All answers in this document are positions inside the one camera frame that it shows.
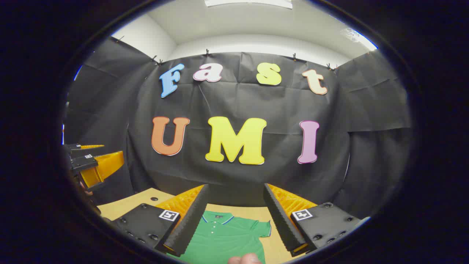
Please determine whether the green T-shirt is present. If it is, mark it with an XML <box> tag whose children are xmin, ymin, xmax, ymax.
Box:
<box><xmin>176</xmin><ymin>211</ymin><xmax>272</xmax><ymax>264</ymax></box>

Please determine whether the row of black cloth clips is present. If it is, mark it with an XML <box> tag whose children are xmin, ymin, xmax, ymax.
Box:
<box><xmin>117</xmin><ymin>36</ymin><xmax>339</xmax><ymax>71</ymax></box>

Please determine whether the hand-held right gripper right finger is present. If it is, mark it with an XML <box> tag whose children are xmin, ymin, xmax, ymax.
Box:
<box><xmin>263</xmin><ymin>183</ymin><xmax>367</xmax><ymax>257</ymax></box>

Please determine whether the black backdrop cloth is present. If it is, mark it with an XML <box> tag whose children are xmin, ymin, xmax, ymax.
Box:
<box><xmin>63</xmin><ymin>37</ymin><xmax>413</xmax><ymax>220</ymax></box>

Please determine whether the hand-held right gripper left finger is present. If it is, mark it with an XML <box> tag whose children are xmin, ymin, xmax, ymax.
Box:
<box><xmin>110</xmin><ymin>184</ymin><xmax>210</xmax><ymax>257</ymax></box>

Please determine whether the ceiling light panel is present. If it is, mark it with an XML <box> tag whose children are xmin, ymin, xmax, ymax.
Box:
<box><xmin>204</xmin><ymin>0</ymin><xmax>293</xmax><ymax>10</ymax></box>

